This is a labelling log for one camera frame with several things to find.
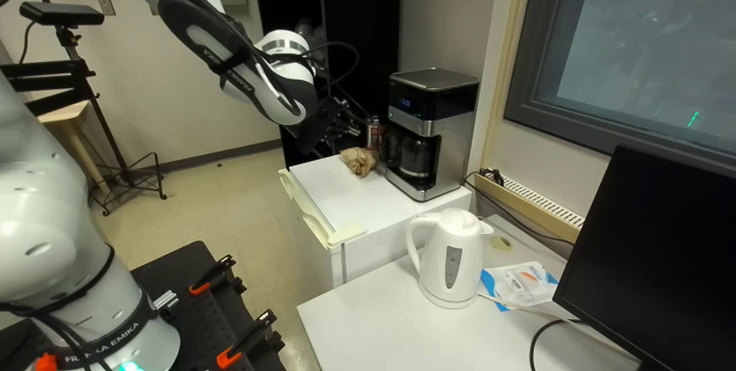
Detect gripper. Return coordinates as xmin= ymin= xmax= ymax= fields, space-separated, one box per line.
xmin=296 ymin=97 xmax=370 ymax=156

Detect black and steel coffeemaker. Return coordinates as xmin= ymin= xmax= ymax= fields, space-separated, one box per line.
xmin=382 ymin=68 xmax=480 ymax=202

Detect crumpled brown paper bag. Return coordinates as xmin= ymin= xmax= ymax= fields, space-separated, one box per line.
xmin=340 ymin=146 xmax=380 ymax=178

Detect glass coffee carafe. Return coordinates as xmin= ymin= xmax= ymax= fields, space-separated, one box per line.
xmin=384 ymin=128 xmax=439 ymax=179

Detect white mini fridge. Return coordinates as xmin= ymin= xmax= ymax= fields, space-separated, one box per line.
xmin=278 ymin=154 xmax=473 ymax=304

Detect black shelf cabinet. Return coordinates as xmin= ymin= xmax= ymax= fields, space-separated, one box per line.
xmin=255 ymin=0 xmax=403 ymax=169

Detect white mini fridge door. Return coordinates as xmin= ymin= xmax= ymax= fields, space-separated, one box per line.
xmin=278 ymin=168 xmax=369 ymax=304

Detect white electric kettle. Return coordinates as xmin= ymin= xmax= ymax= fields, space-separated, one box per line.
xmin=405 ymin=208 xmax=495 ymax=309

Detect black and orange clamp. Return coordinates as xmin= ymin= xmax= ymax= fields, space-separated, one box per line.
xmin=216 ymin=308 xmax=285 ymax=369
xmin=188 ymin=254 xmax=248 ymax=296

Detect baseboard heater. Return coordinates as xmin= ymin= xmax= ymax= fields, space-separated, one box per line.
xmin=474 ymin=171 xmax=586 ymax=244

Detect white and blue packet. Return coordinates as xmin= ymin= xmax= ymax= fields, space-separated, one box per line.
xmin=480 ymin=261 xmax=559 ymax=312

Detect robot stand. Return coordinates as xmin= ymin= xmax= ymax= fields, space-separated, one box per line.
xmin=0 ymin=240 xmax=286 ymax=371

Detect wooden stool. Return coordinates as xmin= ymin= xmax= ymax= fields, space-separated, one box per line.
xmin=37 ymin=100 xmax=111 ymax=194

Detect window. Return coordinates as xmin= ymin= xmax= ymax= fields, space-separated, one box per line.
xmin=504 ymin=0 xmax=736 ymax=163

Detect black monitor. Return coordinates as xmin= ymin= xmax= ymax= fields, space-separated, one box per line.
xmin=551 ymin=144 xmax=736 ymax=371

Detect black cable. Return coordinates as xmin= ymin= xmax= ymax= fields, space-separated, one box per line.
xmin=528 ymin=318 xmax=582 ymax=371
xmin=462 ymin=167 xmax=576 ymax=247

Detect camera on tripod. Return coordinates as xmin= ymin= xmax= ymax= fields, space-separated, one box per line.
xmin=0 ymin=0 xmax=168 ymax=217

